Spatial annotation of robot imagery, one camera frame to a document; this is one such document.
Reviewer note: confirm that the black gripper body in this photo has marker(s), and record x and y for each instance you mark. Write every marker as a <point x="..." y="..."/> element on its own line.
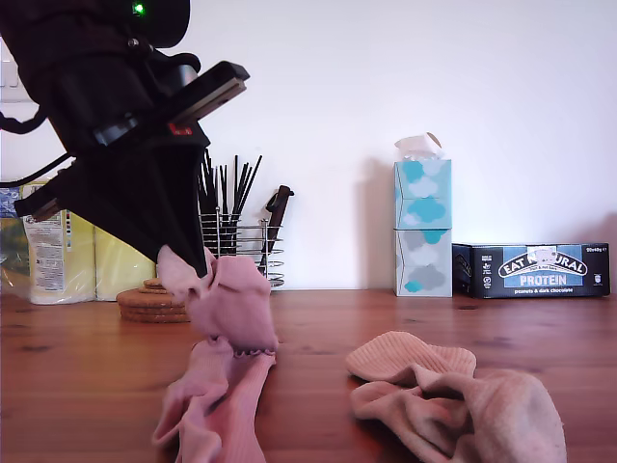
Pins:
<point x="96" y="106"/>

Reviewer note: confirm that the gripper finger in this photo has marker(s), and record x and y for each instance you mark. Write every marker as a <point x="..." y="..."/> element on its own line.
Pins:
<point x="183" y="193"/>
<point x="111" y="193"/>

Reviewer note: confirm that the pink frilly cuff sock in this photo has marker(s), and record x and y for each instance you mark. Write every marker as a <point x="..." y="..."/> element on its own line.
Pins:
<point x="212" y="410"/>
<point x="231" y="299"/>

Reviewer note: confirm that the cream ribbed sock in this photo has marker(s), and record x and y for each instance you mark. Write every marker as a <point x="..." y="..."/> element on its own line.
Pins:
<point x="460" y="361"/>
<point x="395" y="357"/>

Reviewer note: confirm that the green kitchen roll pack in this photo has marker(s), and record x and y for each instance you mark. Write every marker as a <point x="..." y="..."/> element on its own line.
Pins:
<point x="48" y="260"/>

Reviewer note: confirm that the square cork coaster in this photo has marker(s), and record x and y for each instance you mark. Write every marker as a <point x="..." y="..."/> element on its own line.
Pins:
<point x="150" y="282"/>
<point x="147" y="291"/>

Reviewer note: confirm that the round cork trivet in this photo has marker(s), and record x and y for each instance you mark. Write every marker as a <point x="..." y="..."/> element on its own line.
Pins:
<point x="144" y="311"/>
<point x="154" y="319"/>
<point x="144" y="300"/>

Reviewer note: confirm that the white tissue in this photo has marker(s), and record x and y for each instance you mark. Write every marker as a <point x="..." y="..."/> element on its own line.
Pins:
<point x="414" y="147"/>

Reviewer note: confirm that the blue cloud tissue box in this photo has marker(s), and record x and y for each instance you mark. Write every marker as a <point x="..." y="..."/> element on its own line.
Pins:
<point x="424" y="193"/>

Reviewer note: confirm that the dark protein bar box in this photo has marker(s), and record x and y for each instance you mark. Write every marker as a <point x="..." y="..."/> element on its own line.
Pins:
<point x="530" y="270"/>

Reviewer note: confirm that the white light switch plate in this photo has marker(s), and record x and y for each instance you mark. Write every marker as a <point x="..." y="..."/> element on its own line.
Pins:
<point x="9" y="84"/>

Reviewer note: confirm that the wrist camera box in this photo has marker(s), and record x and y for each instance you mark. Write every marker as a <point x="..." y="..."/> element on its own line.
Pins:
<point x="185" y="74"/>

